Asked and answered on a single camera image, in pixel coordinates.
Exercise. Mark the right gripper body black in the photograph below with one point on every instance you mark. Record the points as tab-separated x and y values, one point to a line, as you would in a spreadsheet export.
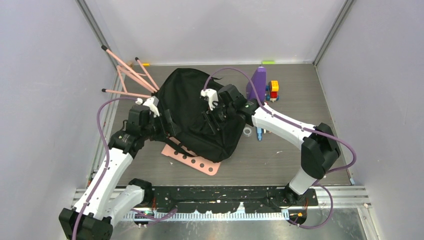
219	114

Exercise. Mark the pink perforated board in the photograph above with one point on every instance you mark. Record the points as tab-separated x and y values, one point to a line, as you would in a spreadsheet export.
196	162

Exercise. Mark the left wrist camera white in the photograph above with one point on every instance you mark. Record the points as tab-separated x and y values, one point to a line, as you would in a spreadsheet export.
151	103

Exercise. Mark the blue marker pen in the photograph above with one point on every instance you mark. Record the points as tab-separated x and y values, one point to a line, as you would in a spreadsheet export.
259	133

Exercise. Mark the green tape marker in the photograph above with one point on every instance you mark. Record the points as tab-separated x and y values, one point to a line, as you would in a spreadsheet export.
268	62

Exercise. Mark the colourful toy block car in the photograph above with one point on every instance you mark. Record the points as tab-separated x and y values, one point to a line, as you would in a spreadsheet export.
272	91

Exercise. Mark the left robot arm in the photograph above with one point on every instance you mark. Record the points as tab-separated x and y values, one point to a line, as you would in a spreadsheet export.
95	214

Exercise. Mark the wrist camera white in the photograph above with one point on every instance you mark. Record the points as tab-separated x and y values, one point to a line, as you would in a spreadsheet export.
151	103
211	96

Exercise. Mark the black student backpack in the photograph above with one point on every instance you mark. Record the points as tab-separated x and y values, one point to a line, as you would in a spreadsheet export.
181	93

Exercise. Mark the pink metal stool frame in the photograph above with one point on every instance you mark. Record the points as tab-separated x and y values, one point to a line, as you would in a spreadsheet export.
143	79

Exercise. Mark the clear tape roll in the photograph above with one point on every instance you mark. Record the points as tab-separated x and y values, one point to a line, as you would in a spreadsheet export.
247	131

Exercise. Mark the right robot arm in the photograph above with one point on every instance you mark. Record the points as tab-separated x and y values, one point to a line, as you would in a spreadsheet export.
318	147

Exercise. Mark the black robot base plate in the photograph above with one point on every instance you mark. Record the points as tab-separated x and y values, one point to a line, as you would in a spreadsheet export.
224	199

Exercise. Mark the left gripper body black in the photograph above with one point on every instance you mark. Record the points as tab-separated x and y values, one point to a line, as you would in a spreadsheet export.
168	128

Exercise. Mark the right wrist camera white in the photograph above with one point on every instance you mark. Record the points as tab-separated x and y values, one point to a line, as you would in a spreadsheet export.
211	96

